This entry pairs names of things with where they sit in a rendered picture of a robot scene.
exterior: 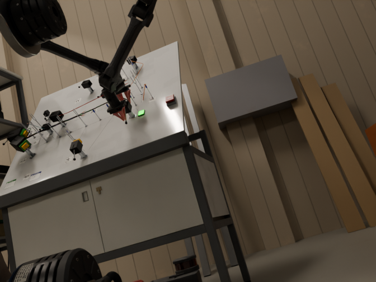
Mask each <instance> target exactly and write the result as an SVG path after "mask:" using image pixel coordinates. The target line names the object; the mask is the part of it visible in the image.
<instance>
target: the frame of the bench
mask: <svg viewBox="0 0 376 282"><path fill-rule="evenodd" d="M182 148H183V150H184V154H185V158H186V162H187V165H188V168H189V172H190V176H191V179H192V183H193V186H194V189H195V193H196V197H197V200H198V203H199V207H200V211H201V214H202V217H203V221H204V224H203V225H200V226H197V227H193V228H190V229H186V230H184V231H180V232H176V233H173V234H169V235H166V236H163V237H159V238H155V239H152V240H149V241H145V242H142V243H139V244H135V245H132V246H128V247H125V248H121V249H118V250H115V251H111V252H108V253H104V254H101V255H98V256H94V259H95V260H96V262H97V263H98V264H99V263H102V262H105V261H109V260H113V259H116V258H119V257H123V256H126V255H130V254H133V253H137V252H140V251H144V250H148V249H150V248H154V247H158V246H161V245H165V244H168V243H172V242H176V241H179V240H182V239H185V238H189V237H193V236H197V235H199V234H203V233H207V235H208V238H209V242H210V246H211V250H212V253H213V256H214V260H215V264H216V266H217V270H218V274H219V277H220V281H221V282H231V279H230V276H229V272H228V269H227V265H226V262H225V259H224V255H223V251H222V248H221V245H220V242H219V238H218V235H217V231H216V229H219V228H222V227H225V226H227V227H228V231H229V234H230V237H231V240H232V244H233V248H234V251H235V254H236V257H237V261H238V264H239V268H240V271H241V274H242V277H243V281H244V282H251V278H250V275H249V272H248V268H247V265H246V262H245V258H244V255H243V252H242V249H241V245H240V242H239V239H238V236H237V232H236V229H235V226H234V223H233V219H232V216H231V213H230V209H229V206H228V203H227V199H226V196H225V193H224V190H223V186H222V183H221V180H220V177H219V173H218V170H217V167H216V164H215V160H214V158H213V157H211V156H209V155H207V154H206V153H204V152H202V151H200V150H198V149H197V148H195V147H193V146H191V145H190V144H188V145H185V146H183V147H182ZM194 153H195V154H197V155H198V156H201V157H203V158H205V159H207V160H208V161H211V162H213V163H214V165H215V169H216V172H217V175H218V178H219V182H220V185H221V188H222V192H223V195H224V198H225V202H226V205H227V208H228V211H229V214H228V215H224V218H225V219H222V220H218V221H213V217H212V214H211V211H210V208H209V204H208V200H207V198H206V194H205V190H204V187H203V183H202V180H201V177H200V173H199V169H198V166H197V163H196V159H195V156H194ZM2 217H3V225H4V232H5V237H6V244H7V252H8V259H9V264H10V272H11V274H13V272H14V271H15V270H16V262H15V254H14V250H13V243H12V236H11V229H10V221H9V217H8V209H7V208H5V209H2Z"/></svg>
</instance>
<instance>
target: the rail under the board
mask: <svg viewBox="0 0 376 282"><path fill-rule="evenodd" d="M188 144H190V142H189V139H188V136H187V133H186V132H184V131H182V132H179V133H176V134H174V135H170V136H168V137H165V138H162V139H160V140H157V141H154V142H151V143H148V144H146V145H143V146H140V147H138V148H134V149H131V150H129V151H126V152H123V153H120V154H117V155H115V156H112V157H109V158H107V159H103V160H101V161H98V162H95V163H93V164H89V165H87V166H84V167H81V168H79V169H76V170H73V171H70V172H67V173H64V174H62V175H59V176H56V177H53V178H50V179H48V180H45V181H42V182H39V183H37V184H34V185H31V186H28V187H26V188H23V189H20V190H17V191H14V192H12V193H9V194H6V195H3V196H0V209H5V208H9V207H11V206H14V205H17V204H21V203H23V202H26V201H29V200H32V199H35V198H38V197H40V196H43V195H46V194H49V193H51V192H55V191H58V190H61V189H63V188H66V187H69V186H72V185H75V184H78V183H80V182H83V181H87V180H89V179H92V178H95V177H98V176H101V175H104V174H106V173H109V172H112V171H115V170H118V169H121V168H124V167H126V166H130V165H133V164H135V163H138V162H141V161H144V160H146V159H150V158H152V157H155V156H158V155H161V154H164V153H167V152H170V151H173V150H175V149H178V148H181V147H183V146H185V145H188Z"/></svg>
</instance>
